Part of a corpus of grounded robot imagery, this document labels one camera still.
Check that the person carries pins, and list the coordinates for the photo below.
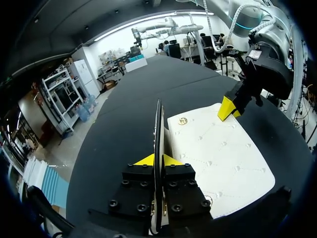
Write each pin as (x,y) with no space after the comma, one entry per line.
(166,48)

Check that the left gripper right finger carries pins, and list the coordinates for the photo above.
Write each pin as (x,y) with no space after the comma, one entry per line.
(183,193)

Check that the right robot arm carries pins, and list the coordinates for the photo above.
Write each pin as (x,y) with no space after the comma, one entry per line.
(270,22)

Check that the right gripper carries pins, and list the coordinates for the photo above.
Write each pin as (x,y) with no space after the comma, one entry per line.
(270,72)

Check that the white bag with gold clasp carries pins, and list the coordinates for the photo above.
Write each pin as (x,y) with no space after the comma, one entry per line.
(223,153)

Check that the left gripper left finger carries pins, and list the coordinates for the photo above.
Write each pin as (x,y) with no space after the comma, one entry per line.
(133,193)

